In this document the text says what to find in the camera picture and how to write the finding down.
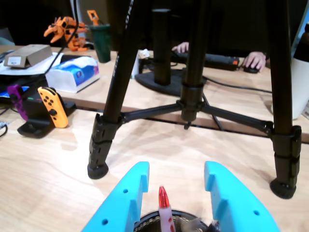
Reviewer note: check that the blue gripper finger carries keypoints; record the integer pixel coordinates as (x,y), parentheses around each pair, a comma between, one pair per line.
(241,212)
(116,212)

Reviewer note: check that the red retractable pen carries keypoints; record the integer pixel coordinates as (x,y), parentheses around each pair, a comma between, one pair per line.
(164,198)

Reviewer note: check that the black mesh pen holder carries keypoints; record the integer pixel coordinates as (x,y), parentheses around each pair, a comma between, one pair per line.
(147,218)

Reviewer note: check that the person left hand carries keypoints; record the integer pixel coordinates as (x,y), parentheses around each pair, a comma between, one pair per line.
(257,59)

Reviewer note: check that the person right hand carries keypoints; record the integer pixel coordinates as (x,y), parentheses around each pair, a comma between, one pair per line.
(182,47)

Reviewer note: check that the orange game controller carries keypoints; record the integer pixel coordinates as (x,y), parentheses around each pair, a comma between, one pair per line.
(58,118)

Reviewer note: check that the black controller charging dock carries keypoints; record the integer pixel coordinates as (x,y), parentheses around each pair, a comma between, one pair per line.
(33,128)

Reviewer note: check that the black computer mouse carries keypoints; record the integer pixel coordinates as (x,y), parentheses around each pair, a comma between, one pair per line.
(251,70)

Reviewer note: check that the purple game controller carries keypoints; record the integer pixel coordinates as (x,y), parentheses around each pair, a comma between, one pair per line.
(20,106)

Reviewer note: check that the blue white tissue pack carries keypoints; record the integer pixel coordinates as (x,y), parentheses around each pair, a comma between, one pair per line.
(72,75)

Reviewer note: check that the black keyboard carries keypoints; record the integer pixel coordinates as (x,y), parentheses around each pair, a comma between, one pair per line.
(217,60)

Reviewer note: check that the black flat device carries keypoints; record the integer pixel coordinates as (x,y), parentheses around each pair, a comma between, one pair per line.
(24,81)

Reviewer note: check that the crumpled white paper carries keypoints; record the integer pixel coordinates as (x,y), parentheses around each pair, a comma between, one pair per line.
(145,53)

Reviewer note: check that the dark green cup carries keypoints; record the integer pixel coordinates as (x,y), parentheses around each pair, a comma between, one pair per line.
(101,43)

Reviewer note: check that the black monitor stand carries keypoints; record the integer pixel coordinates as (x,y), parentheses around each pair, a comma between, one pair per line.
(161,48)

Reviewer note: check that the brown cardboard box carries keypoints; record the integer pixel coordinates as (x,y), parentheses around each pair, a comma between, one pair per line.
(31,52)

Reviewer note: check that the orange printed tool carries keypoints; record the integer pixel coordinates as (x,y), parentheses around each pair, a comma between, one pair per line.
(96,21)

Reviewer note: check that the black camera tripod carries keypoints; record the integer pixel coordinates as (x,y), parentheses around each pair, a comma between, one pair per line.
(113,96)

